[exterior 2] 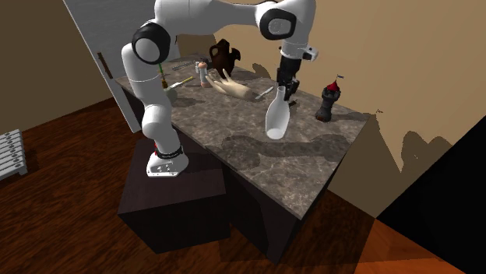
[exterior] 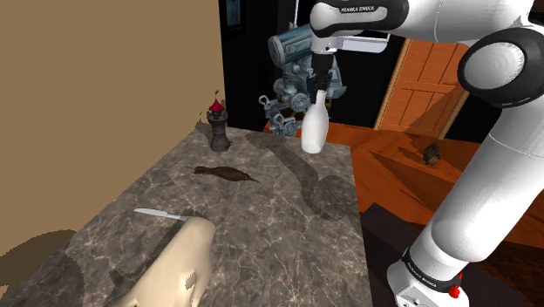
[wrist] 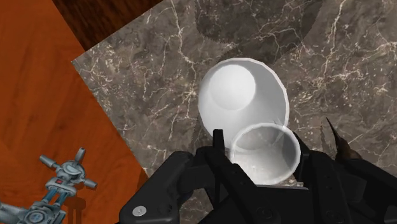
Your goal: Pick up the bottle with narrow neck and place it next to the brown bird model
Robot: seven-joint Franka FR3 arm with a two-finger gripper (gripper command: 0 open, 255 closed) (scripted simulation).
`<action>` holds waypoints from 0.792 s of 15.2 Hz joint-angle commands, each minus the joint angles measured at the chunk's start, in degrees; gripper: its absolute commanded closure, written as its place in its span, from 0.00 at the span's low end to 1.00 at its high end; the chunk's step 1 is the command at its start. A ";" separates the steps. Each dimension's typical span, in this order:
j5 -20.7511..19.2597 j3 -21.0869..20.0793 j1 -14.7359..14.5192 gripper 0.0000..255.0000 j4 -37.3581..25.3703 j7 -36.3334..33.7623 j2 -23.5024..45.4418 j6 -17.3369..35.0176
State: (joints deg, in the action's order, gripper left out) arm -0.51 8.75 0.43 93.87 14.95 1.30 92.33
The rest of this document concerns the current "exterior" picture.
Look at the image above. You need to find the silver knife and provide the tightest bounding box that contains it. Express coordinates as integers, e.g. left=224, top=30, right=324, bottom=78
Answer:
left=133, top=207, right=191, bottom=222

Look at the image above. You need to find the beige rounded thing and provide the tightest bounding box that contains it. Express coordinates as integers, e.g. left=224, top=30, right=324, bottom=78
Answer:
left=111, top=215, right=217, bottom=307

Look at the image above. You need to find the dark robot stand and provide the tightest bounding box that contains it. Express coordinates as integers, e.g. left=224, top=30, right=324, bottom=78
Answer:
left=359, top=202, right=527, bottom=307

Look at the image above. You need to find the blue-grey machine figure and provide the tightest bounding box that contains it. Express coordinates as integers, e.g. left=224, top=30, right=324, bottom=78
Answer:
left=257, top=23, right=348, bottom=138

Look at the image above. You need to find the dark brown feather-shaped thing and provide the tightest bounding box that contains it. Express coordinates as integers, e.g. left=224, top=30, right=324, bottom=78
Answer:
left=193, top=165, right=262, bottom=184

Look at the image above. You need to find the dark framed wall picture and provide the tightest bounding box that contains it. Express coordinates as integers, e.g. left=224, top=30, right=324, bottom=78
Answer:
left=224, top=0, right=244, bottom=34

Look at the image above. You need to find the orange wooden door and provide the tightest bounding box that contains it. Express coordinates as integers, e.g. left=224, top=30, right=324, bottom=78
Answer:
left=373, top=38, right=471, bottom=141

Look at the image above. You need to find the white bottle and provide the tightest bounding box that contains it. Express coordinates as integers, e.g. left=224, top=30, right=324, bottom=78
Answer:
left=300, top=89, right=330, bottom=155

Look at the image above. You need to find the grey tower figure red roof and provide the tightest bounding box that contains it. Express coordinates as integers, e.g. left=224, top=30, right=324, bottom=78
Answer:
left=206, top=90, right=233, bottom=154

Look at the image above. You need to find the small brown lumpy thing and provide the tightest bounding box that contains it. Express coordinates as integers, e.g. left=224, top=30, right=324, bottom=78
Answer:
left=422, top=141, right=443, bottom=167

